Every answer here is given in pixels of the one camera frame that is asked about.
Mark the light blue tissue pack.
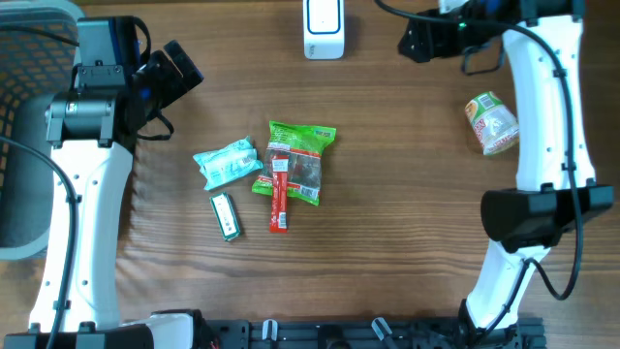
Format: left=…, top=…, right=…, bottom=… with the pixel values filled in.
left=193, top=136, right=264, bottom=191

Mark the instant noodle cup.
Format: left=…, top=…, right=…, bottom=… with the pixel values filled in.
left=464, top=91, right=519, bottom=156

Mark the green white gum box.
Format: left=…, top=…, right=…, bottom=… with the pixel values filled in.
left=210, top=192, right=241, bottom=242

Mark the green snack bag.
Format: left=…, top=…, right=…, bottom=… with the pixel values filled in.
left=252, top=121, right=337, bottom=206

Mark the red stick packet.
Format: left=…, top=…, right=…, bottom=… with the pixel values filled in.
left=269, top=155, right=289, bottom=233

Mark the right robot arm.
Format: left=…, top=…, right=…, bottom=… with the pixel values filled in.
left=398, top=0, right=614, bottom=348

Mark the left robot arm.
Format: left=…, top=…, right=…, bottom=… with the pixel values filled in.
left=4, top=16, right=214, bottom=348

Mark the white barcode scanner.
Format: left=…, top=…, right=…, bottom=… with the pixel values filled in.
left=302, top=0, right=345, bottom=60

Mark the grey plastic mesh basket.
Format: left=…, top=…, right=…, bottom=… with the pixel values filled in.
left=0, top=0, right=86, bottom=262

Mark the left camera black cable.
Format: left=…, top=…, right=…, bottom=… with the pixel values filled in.
left=0, top=23, right=81, bottom=349

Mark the camera black cable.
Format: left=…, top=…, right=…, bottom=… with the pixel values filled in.
left=373, top=0, right=585, bottom=345
left=0, top=23, right=81, bottom=349

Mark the right camera black cable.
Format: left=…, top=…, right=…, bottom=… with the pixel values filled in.
left=373, top=0, right=585, bottom=345

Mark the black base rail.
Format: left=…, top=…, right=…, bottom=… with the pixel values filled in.
left=193, top=317, right=548, bottom=349

